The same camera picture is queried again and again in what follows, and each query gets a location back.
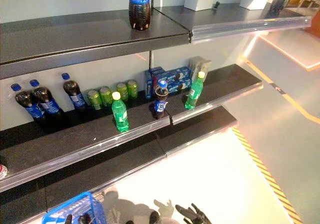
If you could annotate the green Sprite bottle yellow cap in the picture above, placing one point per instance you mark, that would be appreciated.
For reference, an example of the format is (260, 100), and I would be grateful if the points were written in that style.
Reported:
(120, 113)
(193, 93)

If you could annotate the blue plastic shopping basket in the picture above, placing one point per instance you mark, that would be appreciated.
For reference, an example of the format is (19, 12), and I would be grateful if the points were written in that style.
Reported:
(70, 204)

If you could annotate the grey cardboard box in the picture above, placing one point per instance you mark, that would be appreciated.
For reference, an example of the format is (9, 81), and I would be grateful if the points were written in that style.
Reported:
(200, 63)

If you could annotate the large Pepsi cola bottle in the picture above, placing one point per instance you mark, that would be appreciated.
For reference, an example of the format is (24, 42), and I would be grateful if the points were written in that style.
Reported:
(140, 11)

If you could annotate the green drink can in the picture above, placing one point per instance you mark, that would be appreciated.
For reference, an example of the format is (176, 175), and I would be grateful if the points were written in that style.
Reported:
(122, 91)
(132, 88)
(106, 96)
(93, 99)

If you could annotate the small black object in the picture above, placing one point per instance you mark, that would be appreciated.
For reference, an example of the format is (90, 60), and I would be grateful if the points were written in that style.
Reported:
(216, 5)

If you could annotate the yellow black hazard tape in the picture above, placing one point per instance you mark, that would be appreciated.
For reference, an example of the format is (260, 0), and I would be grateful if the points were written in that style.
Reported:
(262, 169)

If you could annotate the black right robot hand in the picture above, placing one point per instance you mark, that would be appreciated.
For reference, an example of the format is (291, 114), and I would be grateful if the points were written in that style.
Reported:
(195, 217)

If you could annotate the blue Oreo cookie box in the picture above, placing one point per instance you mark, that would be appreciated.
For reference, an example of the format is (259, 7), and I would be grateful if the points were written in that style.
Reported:
(157, 72)
(148, 86)
(178, 74)
(180, 87)

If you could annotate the black shelf upright post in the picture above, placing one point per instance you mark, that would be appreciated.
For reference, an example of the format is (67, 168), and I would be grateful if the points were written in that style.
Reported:
(151, 59)

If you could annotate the black shelf base deck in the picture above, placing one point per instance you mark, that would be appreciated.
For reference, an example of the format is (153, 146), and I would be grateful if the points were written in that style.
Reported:
(200, 126)
(100, 174)

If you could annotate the black shelf board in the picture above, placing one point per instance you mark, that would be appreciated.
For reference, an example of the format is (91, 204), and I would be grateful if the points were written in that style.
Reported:
(225, 83)
(75, 138)
(75, 41)
(225, 16)

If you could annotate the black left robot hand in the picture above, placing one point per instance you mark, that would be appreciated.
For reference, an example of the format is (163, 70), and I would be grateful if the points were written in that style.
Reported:
(68, 220)

